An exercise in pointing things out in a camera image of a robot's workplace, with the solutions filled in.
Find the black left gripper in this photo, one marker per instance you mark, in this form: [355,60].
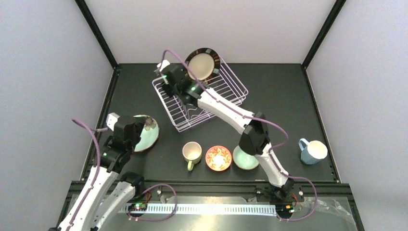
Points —
[138,132]

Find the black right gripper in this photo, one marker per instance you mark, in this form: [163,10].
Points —
[170,88]

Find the green flower plate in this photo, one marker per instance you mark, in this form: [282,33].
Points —
[149,135]

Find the white wire dish rack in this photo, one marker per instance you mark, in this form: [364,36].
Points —
[183,117]

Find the black striped rim dinner plate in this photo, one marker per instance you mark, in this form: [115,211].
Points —
[205,64]

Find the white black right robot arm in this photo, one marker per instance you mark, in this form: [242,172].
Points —
[252,127]

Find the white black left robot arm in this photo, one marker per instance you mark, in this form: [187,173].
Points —
[90,211]

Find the orange floral small bowl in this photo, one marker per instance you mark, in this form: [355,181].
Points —
[218,158]

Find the green glazed small bowl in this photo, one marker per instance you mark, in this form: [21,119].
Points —
[244,160]

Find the light blue mug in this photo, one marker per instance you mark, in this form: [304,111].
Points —
[312,151]

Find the white led light strip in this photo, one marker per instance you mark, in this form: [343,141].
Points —
[202,209]

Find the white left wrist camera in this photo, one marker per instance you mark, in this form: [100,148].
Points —
[112,119]

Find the cream mug green handle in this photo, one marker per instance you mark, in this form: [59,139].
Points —
[192,153]

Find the black frame post left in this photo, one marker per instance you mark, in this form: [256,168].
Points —
[83,7]

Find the black frame post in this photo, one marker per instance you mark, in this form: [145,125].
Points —
[83,7]
[329,21]

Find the black frame post right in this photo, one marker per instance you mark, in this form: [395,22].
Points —
[329,21]

